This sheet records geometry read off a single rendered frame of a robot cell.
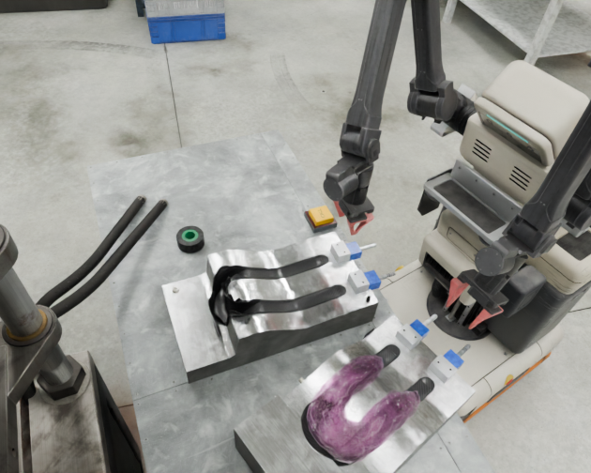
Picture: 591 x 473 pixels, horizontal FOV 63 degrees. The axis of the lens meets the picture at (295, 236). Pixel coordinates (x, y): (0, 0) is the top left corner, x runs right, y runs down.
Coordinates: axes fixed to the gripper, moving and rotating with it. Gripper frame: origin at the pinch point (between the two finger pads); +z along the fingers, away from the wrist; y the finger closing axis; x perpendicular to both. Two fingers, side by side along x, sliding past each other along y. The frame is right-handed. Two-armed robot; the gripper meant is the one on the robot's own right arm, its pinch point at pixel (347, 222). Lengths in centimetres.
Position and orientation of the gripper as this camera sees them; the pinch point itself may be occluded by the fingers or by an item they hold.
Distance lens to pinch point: 124.5
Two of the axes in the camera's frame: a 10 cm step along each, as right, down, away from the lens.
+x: 9.2, -2.3, 3.1
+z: -0.8, 6.7, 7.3
